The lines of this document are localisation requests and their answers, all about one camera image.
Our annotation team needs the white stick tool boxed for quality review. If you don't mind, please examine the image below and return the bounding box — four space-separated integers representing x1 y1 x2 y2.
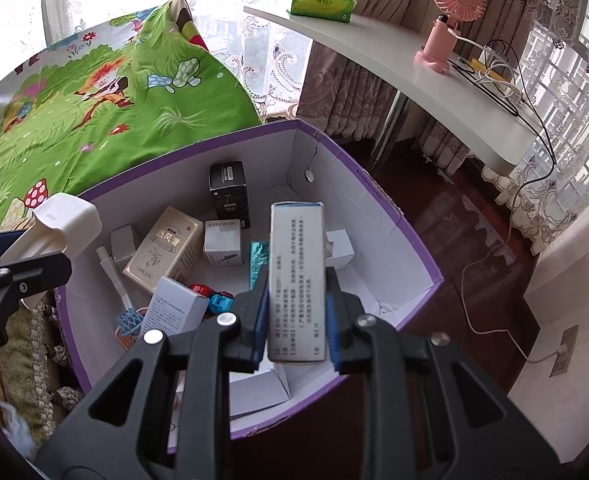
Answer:
96 246 135 310

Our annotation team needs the pink handheld fan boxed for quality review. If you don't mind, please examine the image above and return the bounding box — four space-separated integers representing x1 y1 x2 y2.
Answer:
415 0 485 75

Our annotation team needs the yellow item on desk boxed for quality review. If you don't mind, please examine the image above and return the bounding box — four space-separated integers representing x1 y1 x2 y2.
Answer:
469 58 514 84

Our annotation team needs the black cable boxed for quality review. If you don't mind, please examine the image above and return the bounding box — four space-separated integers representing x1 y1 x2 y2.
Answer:
449 38 561 221

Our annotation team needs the green tissue pack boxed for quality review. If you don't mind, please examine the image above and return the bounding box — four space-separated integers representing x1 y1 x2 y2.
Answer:
289 0 357 23

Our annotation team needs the white box pink smudge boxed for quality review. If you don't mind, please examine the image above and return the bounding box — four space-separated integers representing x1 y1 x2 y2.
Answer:
229 358 290 417

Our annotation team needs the white text medicine box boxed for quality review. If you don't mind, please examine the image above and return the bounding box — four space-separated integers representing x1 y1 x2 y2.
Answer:
267 202 326 364

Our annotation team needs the beige hand cream box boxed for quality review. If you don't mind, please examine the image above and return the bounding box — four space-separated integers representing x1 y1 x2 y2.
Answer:
122 207 204 295

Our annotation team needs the black product box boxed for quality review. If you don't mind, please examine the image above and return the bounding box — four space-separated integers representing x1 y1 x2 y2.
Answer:
209 160 250 229

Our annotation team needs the floral brown curtain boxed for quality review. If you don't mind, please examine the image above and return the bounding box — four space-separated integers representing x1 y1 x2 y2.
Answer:
297 0 542 174

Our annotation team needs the wall power socket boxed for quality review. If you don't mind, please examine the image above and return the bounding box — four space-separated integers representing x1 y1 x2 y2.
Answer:
549 324 579 377

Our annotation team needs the white barcode box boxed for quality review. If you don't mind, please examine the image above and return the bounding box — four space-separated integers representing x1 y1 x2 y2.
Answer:
140 278 209 336

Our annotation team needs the small white cube box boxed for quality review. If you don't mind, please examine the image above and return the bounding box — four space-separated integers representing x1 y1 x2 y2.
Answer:
325 229 354 270

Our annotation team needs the grey square box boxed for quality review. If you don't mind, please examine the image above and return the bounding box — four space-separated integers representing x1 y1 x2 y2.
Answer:
110 224 140 264

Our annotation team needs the white curved desk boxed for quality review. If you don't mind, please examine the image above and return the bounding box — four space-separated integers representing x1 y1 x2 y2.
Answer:
244 3 535 176

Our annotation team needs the white cable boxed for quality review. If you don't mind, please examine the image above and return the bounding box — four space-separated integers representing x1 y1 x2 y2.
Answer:
458 219 568 363

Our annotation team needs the teal medicine box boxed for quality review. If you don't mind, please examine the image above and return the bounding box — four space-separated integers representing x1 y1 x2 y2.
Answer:
249 240 270 288

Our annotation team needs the purple cardboard storage box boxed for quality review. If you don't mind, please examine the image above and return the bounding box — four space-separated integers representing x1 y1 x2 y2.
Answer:
57 120 443 439

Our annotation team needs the white box black print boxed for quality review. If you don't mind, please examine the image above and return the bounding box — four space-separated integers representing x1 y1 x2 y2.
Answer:
203 219 242 266

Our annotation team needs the red blue toy car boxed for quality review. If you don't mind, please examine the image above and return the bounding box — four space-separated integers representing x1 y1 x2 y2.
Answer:
188 284 235 316

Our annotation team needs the green cartoon print blanket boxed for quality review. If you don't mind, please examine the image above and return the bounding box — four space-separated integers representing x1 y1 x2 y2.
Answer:
0 0 260 228

